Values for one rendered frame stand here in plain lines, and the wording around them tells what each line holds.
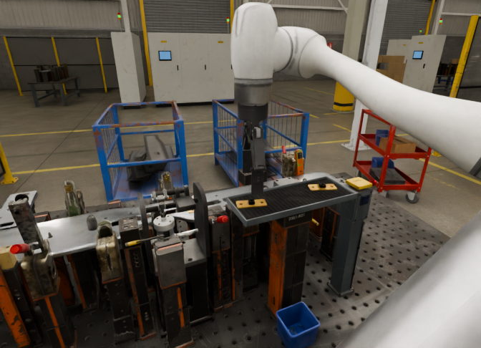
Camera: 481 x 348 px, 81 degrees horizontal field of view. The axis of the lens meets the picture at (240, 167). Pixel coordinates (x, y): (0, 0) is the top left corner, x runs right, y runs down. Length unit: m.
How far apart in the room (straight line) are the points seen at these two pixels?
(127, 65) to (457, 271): 8.62
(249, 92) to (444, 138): 0.38
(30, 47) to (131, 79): 5.39
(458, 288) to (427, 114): 0.28
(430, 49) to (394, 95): 10.63
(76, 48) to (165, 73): 5.00
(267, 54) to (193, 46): 8.18
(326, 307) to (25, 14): 15.32
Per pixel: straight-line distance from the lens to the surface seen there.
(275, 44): 0.67
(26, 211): 0.90
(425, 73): 11.17
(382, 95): 0.53
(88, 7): 15.16
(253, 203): 0.79
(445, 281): 0.27
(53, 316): 1.07
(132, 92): 8.77
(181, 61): 8.77
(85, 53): 12.90
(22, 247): 0.85
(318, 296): 1.21
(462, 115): 0.49
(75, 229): 1.13
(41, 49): 13.23
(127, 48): 8.70
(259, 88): 0.66
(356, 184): 0.99
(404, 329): 0.27
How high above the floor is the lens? 1.56
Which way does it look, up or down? 23 degrees down
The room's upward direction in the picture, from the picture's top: straight up
